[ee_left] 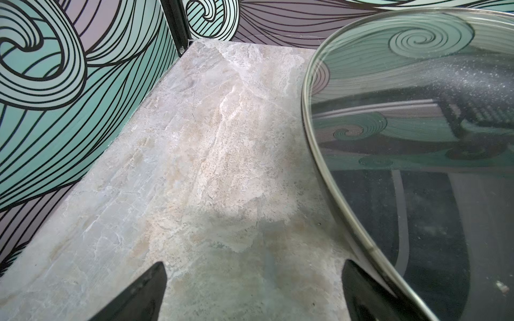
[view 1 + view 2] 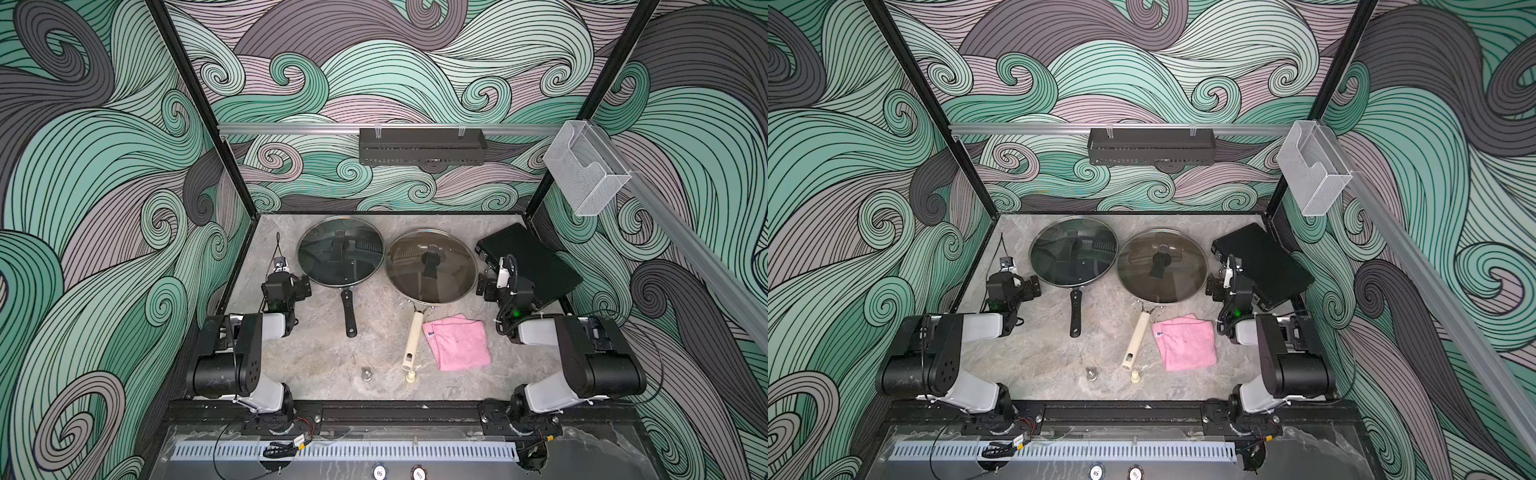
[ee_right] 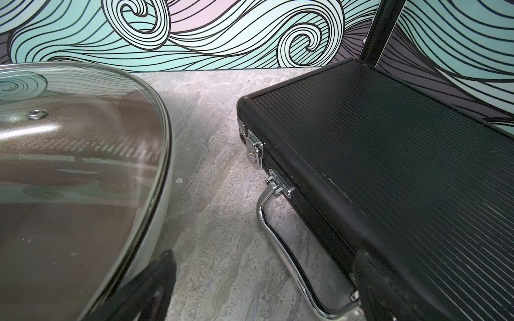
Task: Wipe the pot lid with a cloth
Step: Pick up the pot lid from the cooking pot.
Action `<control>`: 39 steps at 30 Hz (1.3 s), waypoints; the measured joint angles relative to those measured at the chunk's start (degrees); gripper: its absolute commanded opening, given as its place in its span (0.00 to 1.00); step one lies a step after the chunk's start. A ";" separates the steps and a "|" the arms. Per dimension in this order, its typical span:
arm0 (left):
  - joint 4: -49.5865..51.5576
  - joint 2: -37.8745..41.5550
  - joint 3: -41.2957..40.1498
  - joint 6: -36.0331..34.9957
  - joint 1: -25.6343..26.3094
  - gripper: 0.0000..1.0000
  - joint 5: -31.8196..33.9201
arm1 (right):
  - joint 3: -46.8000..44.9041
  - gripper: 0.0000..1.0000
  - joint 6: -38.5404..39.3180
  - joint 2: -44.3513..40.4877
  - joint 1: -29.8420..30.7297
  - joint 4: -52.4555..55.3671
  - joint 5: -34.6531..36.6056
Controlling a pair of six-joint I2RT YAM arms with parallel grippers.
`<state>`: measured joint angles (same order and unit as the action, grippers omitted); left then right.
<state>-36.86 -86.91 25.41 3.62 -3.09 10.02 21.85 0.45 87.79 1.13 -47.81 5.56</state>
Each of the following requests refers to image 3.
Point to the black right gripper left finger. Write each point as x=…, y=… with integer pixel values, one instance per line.
x=146, y=297

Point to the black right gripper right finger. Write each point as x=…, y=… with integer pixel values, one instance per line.
x=384, y=296

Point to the glass pot lid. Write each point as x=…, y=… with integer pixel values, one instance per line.
x=85, y=150

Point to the black ribbed carrying case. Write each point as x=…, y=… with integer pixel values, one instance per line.
x=371, y=163

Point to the black frame post right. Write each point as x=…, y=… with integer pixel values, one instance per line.
x=383, y=24

